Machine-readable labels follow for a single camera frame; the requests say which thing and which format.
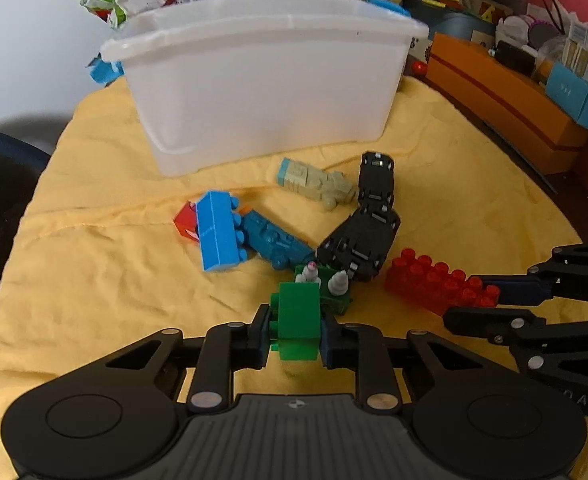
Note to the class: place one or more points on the blue basket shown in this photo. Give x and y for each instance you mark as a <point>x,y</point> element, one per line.
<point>448,17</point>

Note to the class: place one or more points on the blue toy vehicle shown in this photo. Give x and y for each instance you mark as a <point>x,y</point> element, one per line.
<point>274,241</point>

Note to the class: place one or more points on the beige toy vehicle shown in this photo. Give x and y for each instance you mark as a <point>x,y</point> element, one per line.
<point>311,180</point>

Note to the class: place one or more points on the dark blue chair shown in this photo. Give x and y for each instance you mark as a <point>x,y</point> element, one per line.
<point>4,195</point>

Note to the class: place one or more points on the yellow cloth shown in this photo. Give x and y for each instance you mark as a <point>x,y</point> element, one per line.
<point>99,270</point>

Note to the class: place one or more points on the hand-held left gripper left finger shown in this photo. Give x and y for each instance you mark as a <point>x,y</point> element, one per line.
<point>261,335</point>

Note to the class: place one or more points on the green toy brick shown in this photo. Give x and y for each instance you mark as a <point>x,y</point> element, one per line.
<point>296,317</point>

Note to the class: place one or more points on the orange box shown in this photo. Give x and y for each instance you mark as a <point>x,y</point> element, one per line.
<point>503,100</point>

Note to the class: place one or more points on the large black toy car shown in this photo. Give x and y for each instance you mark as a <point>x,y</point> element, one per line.
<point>361,240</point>

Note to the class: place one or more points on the red translucent toy brick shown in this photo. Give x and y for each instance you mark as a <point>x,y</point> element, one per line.
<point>431,280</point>

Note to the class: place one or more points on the blue toy brick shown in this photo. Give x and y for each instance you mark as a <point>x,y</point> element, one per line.
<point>218,232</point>

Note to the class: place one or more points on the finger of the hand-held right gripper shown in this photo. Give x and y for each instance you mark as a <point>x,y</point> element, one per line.
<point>516,287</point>
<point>488,322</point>

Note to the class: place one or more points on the small red ball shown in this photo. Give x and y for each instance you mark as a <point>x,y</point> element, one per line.
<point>416,66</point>

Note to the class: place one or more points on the small red toy brick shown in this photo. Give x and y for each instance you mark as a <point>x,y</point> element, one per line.
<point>186,222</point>

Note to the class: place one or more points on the small black toy car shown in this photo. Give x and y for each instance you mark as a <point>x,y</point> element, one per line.
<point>376,177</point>

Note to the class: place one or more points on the black pouch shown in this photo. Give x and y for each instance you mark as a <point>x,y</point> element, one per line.
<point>516,57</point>

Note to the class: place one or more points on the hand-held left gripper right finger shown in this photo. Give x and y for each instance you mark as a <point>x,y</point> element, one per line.
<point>330,342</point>

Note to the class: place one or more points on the green toy missile launcher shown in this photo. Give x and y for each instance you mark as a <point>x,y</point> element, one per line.
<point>331,292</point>

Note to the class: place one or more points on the white plastic container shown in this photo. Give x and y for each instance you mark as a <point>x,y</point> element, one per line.
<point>264,85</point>

